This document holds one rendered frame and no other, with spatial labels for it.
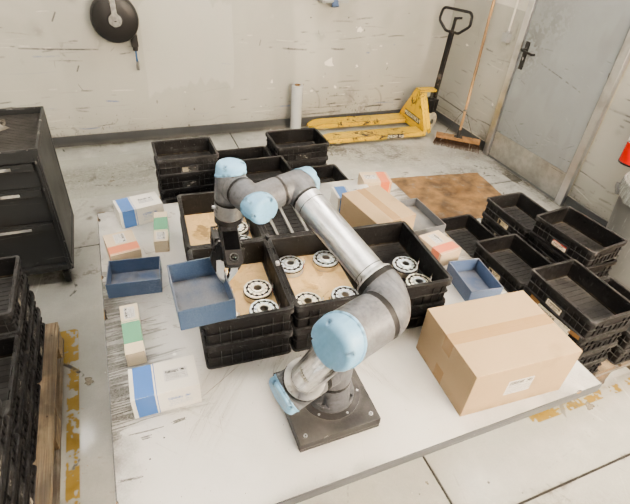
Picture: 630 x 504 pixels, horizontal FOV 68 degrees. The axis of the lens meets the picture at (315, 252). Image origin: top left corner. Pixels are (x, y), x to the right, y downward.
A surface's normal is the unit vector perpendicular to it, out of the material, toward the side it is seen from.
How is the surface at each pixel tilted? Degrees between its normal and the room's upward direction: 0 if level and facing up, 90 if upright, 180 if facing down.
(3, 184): 90
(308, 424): 4
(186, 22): 90
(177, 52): 90
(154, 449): 0
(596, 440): 0
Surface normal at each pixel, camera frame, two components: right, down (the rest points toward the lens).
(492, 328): 0.07, -0.80
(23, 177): 0.37, 0.58
